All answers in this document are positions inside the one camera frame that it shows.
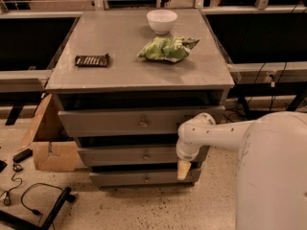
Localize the grey drawer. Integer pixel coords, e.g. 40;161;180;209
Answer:
89;169;201;188
77;143;211;168
59;105;224;137

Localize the green chip bag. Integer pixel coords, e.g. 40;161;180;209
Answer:
137;36;200;63

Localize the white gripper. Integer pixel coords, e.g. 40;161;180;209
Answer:
176;141;201;180

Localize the grey drawer cabinet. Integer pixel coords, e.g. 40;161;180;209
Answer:
46;10;234;173

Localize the grey top drawer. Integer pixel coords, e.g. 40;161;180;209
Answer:
59;105;224;137

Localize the grey bottom drawer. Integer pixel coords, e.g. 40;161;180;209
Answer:
89;169;201;188

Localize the brown cardboard box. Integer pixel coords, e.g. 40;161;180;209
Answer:
19;94;80;173

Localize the black cables right floor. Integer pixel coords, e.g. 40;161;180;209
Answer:
223;60;289;125

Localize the dark snack bar wrapper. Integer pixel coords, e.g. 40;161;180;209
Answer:
75;54;110;67

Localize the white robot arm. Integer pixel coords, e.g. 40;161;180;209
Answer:
176;111;307;230

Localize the black power adapter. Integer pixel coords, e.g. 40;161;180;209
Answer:
12;149;33;163

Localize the black chair base leg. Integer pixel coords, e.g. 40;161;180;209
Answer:
0;186;77;230

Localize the white ceramic bowl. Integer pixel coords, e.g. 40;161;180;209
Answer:
147;10;177;35

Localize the black cable on floor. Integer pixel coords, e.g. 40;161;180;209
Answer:
20;182;65;217

